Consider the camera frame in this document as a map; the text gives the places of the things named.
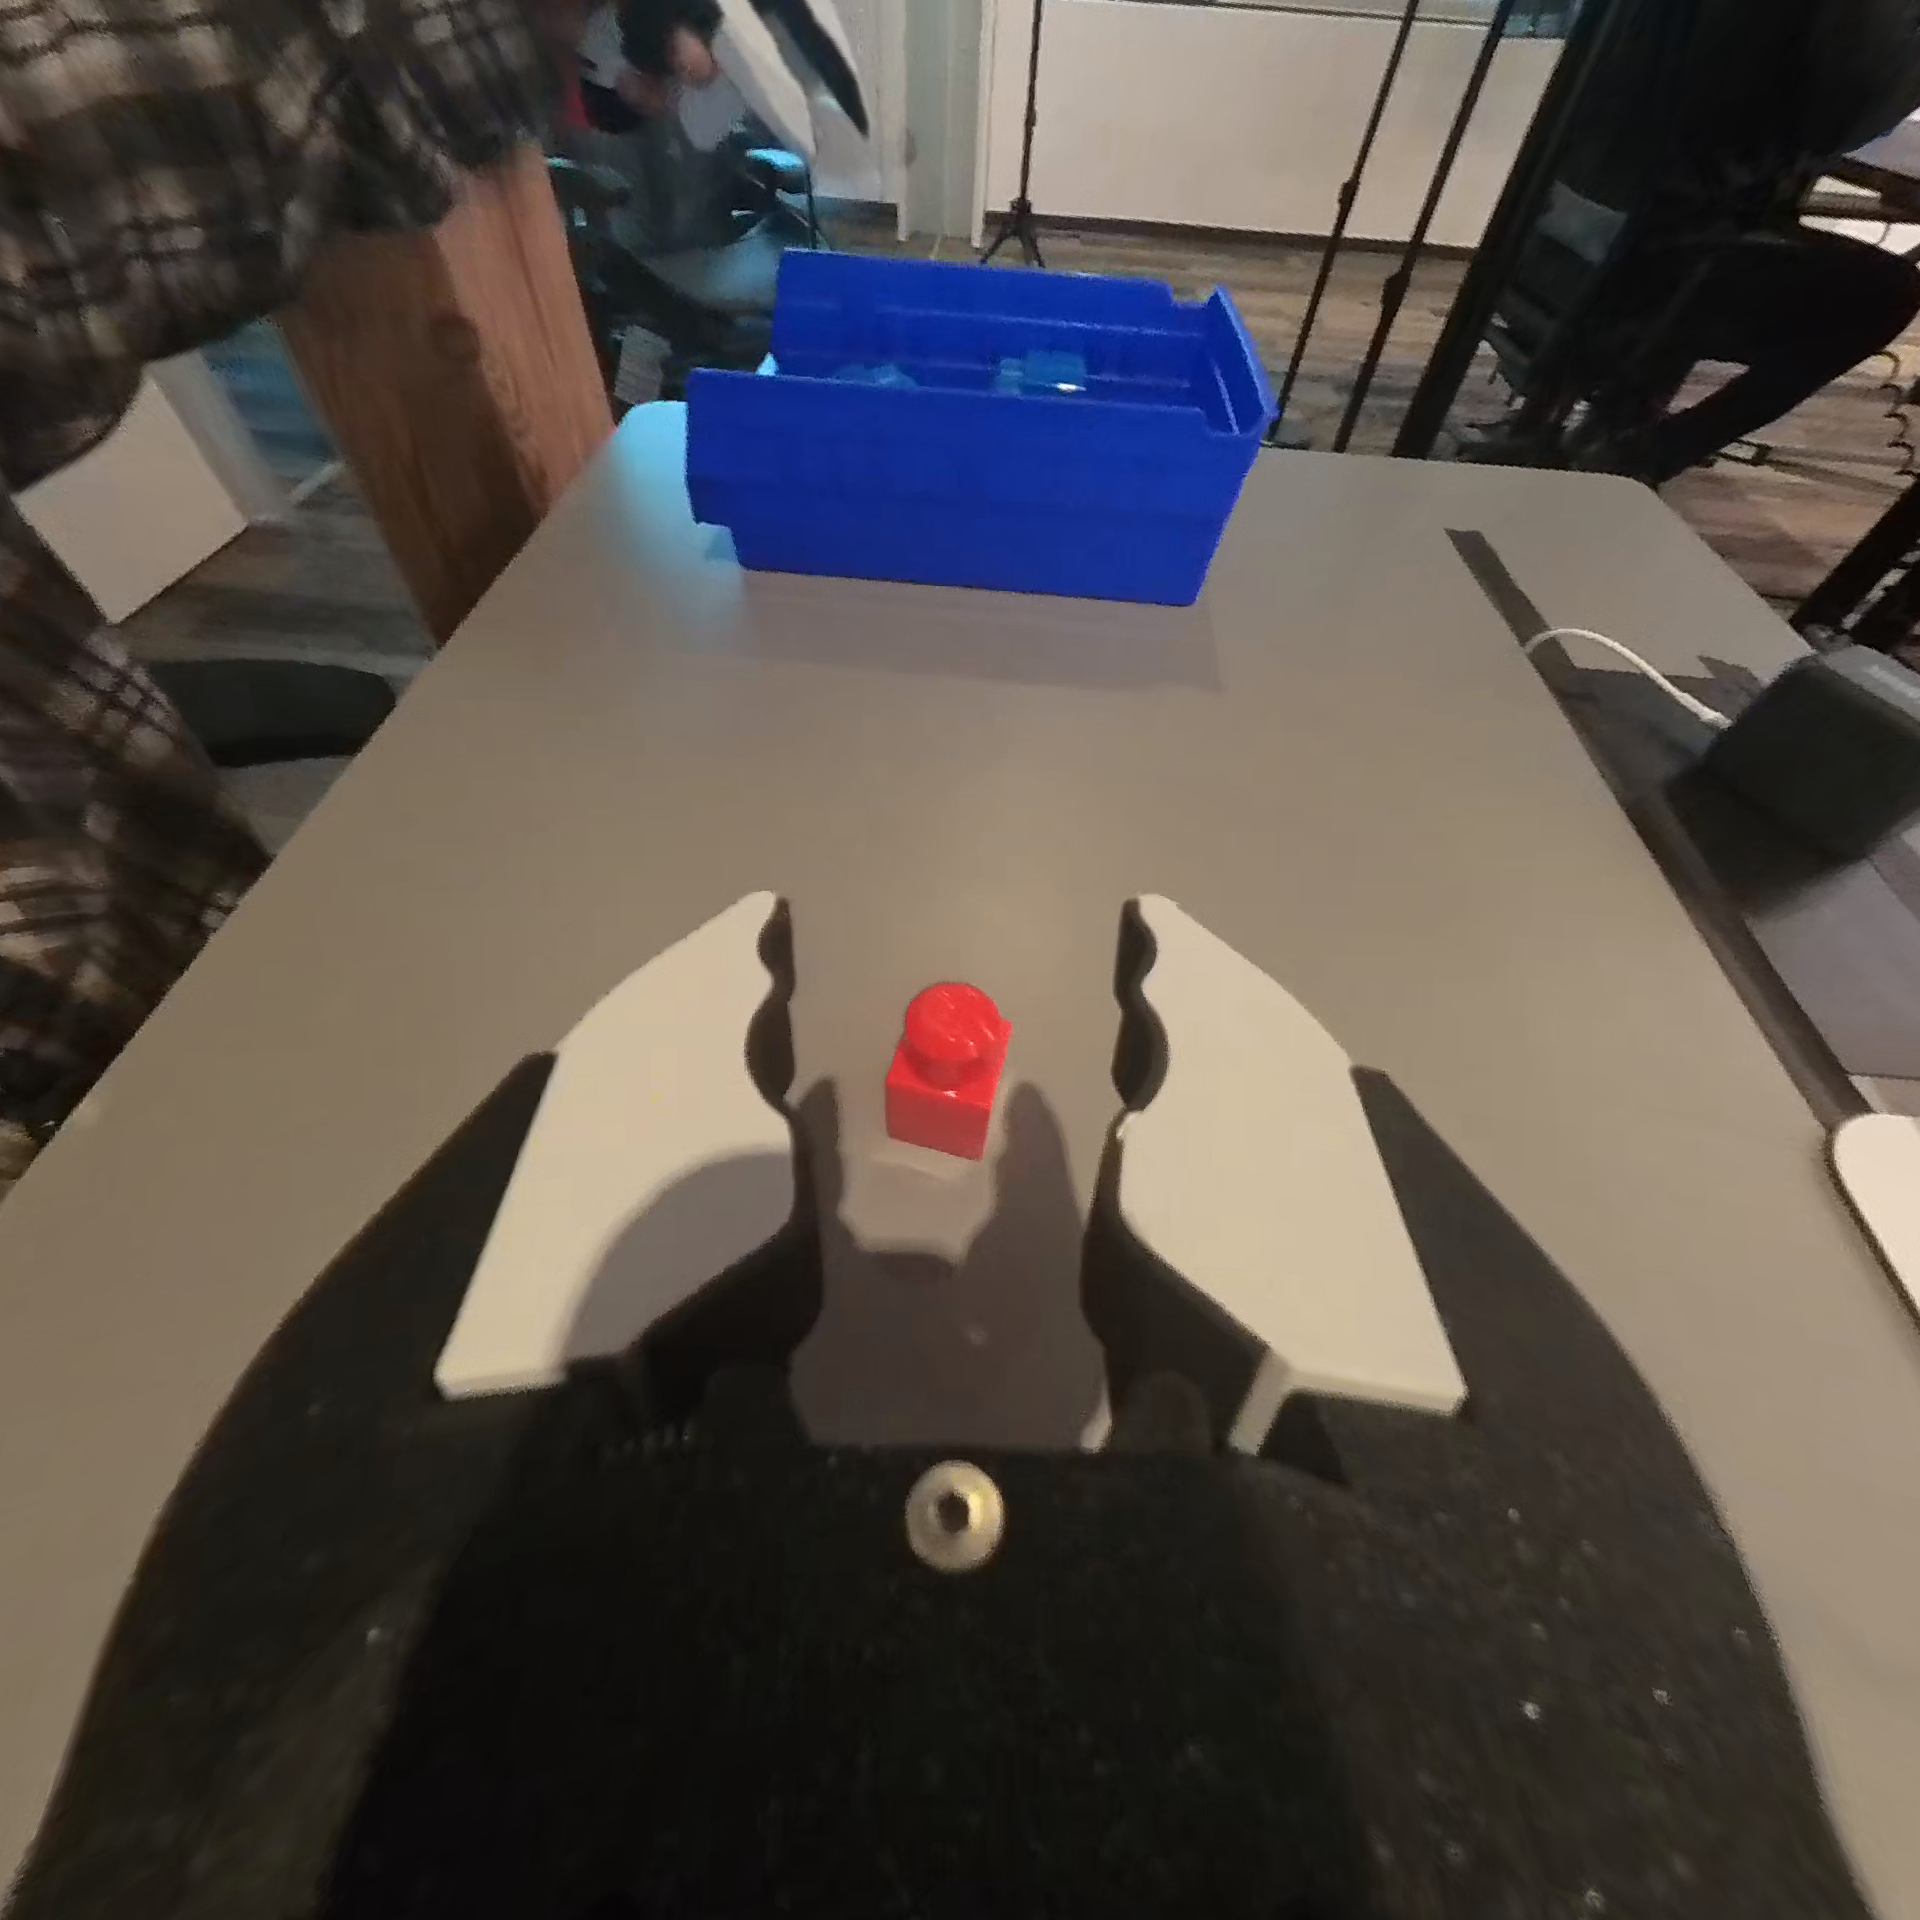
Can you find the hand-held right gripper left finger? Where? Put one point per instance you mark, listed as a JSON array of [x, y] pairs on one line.
[[630, 1201]]

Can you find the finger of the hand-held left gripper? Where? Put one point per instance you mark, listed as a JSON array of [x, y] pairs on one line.
[[781, 60]]

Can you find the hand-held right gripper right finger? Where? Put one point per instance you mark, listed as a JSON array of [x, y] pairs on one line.
[[1276, 1201]]

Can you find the red mega block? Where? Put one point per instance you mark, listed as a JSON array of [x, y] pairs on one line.
[[938, 1101]]

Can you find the blue plastic bin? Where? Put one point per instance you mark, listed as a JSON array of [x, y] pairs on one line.
[[961, 481]]

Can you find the person's left forearm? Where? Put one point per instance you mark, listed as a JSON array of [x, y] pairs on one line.
[[226, 180]]

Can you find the black tripod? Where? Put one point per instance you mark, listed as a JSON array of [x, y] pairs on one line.
[[1026, 135]]

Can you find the wooden pillar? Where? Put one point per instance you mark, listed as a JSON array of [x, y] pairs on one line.
[[451, 404]]

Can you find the black chair seat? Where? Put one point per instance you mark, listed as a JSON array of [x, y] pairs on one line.
[[271, 709]]

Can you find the white document stand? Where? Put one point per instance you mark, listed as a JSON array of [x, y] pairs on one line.
[[1887, 1201]]

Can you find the black power adapter cube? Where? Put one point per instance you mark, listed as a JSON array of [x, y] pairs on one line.
[[1817, 749]]

